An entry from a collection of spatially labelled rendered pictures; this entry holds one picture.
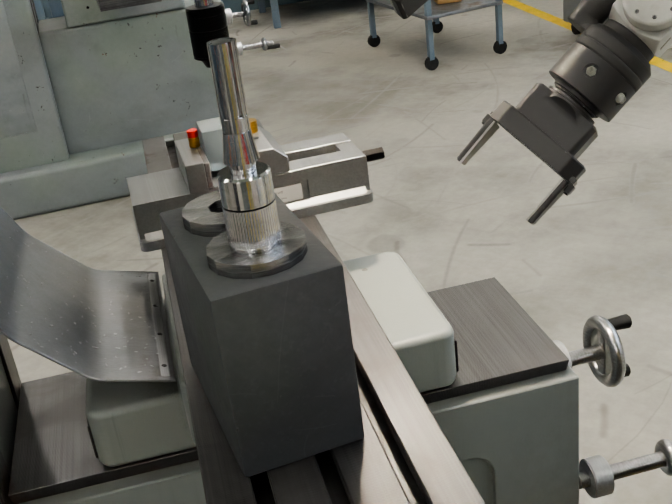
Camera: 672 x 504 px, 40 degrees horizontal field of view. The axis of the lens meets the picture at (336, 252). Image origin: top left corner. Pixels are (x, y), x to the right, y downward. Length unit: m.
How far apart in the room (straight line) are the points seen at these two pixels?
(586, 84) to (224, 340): 0.49
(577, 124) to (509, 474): 0.58
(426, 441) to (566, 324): 1.98
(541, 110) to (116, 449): 0.67
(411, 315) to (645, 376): 1.41
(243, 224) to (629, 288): 2.33
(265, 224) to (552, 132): 0.39
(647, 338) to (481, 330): 1.41
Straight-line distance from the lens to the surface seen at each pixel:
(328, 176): 1.37
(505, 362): 1.36
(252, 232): 0.81
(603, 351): 1.56
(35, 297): 1.27
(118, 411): 1.22
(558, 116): 1.06
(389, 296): 1.36
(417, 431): 0.90
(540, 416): 1.38
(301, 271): 0.80
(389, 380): 0.98
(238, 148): 0.79
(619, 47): 1.06
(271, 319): 0.80
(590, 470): 1.48
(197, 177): 1.33
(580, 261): 3.21
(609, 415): 2.49
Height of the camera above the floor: 1.47
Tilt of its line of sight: 26 degrees down
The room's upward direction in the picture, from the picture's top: 7 degrees counter-clockwise
